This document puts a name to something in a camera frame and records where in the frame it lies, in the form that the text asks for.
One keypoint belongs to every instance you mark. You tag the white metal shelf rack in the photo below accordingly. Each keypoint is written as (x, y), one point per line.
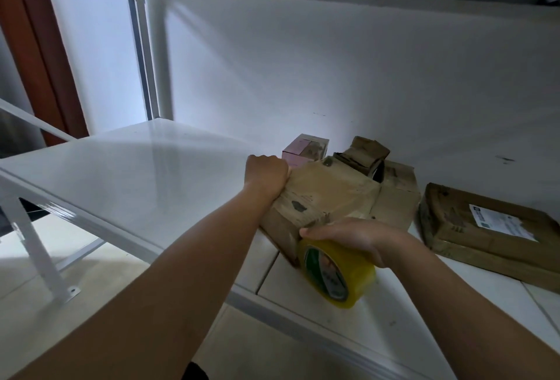
(105, 165)

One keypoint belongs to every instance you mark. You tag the person's left hand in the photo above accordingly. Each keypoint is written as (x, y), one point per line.
(265, 176)

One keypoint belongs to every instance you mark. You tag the person's right forearm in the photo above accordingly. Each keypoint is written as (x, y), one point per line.
(472, 323)

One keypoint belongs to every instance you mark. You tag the red-brown door frame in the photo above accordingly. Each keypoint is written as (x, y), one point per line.
(39, 43)

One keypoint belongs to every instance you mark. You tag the person's right hand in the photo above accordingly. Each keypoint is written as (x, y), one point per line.
(359, 237)

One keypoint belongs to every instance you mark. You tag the person's black trousers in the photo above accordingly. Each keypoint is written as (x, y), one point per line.
(194, 372)

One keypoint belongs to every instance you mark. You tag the person's left forearm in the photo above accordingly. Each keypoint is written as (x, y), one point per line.
(149, 305)

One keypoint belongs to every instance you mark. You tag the corrugated cardboard box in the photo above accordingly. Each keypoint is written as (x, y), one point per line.
(363, 155)

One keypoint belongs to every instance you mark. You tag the yellow tape roll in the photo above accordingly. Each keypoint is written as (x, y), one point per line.
(346, 275)

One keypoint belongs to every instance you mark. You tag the perforated white metal rack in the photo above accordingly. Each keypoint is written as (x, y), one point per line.
(26, 227)

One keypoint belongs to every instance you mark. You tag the pink carton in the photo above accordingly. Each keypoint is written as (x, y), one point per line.
(306, 148)

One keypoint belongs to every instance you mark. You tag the long cardboard box white label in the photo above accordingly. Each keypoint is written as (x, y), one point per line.
(324, 192)

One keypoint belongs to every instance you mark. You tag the small cardboard box red label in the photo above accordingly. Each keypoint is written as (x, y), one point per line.
(398, 196)

